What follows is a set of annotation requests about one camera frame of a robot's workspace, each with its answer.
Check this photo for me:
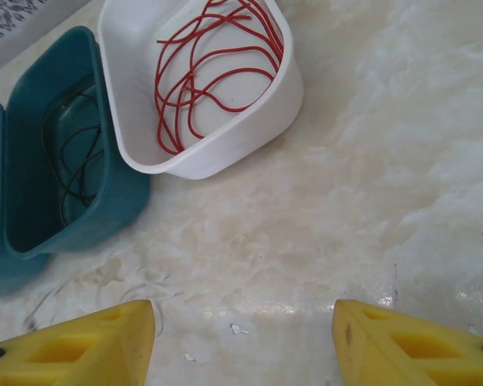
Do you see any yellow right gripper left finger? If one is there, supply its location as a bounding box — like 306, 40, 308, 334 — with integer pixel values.
0, 299, 156, 386

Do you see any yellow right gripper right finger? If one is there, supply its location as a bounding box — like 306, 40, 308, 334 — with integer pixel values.
332, 299, 483, 386

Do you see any thin black cable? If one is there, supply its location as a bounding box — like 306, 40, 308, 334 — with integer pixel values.
60, 124, 108, 226
39, 90, 105, 178

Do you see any thin red cable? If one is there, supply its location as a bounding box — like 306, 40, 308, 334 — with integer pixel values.
180, 0, 286, 142
155, 14, 285, 156

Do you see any teal plastic bin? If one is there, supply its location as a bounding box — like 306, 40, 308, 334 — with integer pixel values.
2, 26, 152, 258
0, 101, 52, 301

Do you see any white plastic bin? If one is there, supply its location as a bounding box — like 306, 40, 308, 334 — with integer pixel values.
96, 0, 306, 181

